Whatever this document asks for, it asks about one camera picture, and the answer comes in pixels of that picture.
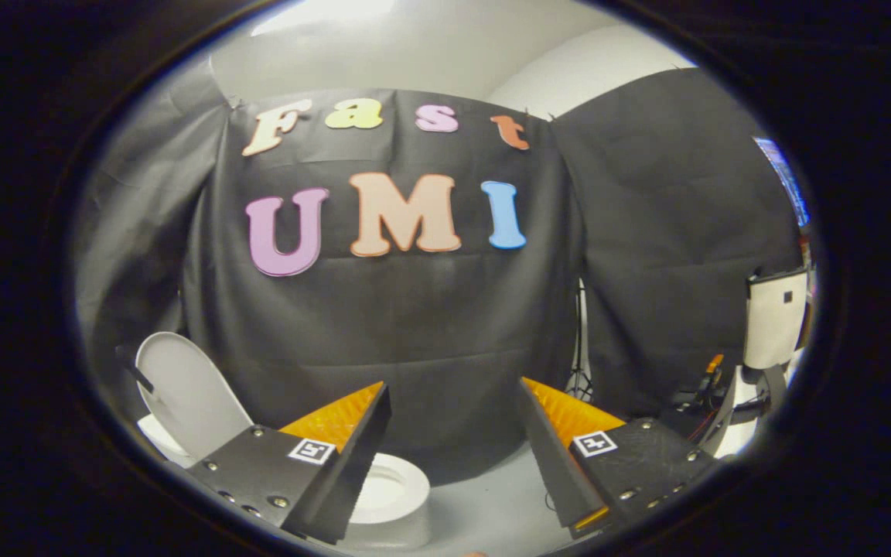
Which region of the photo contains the blue lit monitor screen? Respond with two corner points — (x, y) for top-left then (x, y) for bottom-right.
(753, 137), (811, 230)

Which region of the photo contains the black light stand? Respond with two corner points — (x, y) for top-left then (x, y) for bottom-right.
(565, 277), (598, 403)

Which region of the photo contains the white toilet lid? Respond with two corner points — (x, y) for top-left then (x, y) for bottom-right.
(115, 331), (254, 465)

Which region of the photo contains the white toilet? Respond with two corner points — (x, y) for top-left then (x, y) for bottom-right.
(136, 414), (432, 552)

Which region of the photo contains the orange and black tool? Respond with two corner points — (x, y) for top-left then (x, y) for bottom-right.
(691, 353), (727, 411)

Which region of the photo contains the plain black backdrop cloth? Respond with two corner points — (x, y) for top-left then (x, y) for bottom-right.
(550, 68), (804, 420)
(74, 54), (231, 407)

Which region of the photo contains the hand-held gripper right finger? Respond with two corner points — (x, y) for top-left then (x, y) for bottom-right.
(519, 377), (722, 540)

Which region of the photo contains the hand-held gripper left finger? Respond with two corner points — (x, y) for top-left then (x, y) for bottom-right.
(186, 381), (393, 545)

